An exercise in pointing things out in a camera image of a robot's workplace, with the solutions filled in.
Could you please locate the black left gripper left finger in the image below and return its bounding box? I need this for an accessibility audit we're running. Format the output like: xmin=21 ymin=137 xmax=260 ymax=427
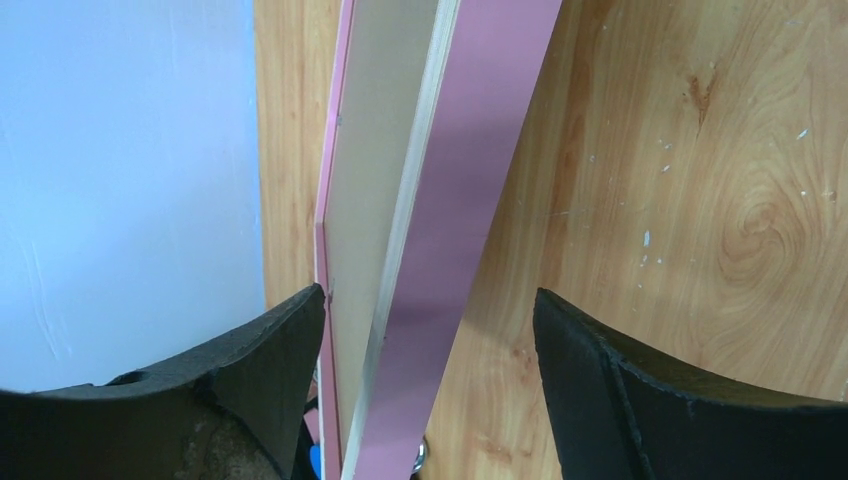
xmin=1 ymin=284 xmax=325 ymax=479

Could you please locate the wooden picture frame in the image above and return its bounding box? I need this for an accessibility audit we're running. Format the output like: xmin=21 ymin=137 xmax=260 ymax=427
xmin=315 ymin=1 xmax=561 ymax=479

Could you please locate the brown backing board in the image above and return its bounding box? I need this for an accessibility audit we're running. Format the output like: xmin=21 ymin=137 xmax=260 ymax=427
xmin=323 ymin=1 xmax=438 ymax=445

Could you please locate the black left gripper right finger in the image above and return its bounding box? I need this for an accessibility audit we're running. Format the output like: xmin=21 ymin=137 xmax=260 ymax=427
xmin=533 ymin=289 xmax=847 ymax=479

